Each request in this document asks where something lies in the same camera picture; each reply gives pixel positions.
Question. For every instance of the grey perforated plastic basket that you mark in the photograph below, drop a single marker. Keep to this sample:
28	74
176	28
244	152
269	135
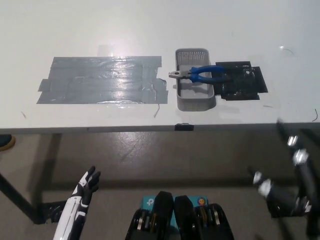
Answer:
195	102

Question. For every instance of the small black tape piece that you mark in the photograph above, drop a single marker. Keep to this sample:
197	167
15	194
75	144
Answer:
184	127

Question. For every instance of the black table frame bar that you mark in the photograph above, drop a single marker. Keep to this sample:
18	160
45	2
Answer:
20	197

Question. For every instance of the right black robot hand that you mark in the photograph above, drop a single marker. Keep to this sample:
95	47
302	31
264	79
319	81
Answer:
300	162

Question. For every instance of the grey duct tape patch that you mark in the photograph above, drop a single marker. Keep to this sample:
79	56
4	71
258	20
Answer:
100	80

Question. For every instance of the teal box on robot body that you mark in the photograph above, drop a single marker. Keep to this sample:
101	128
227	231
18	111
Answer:
148	201

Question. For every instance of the round green yellow disc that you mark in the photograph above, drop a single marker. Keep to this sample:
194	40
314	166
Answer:
6	142

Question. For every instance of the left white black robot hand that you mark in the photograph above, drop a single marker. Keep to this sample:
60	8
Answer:
75	207

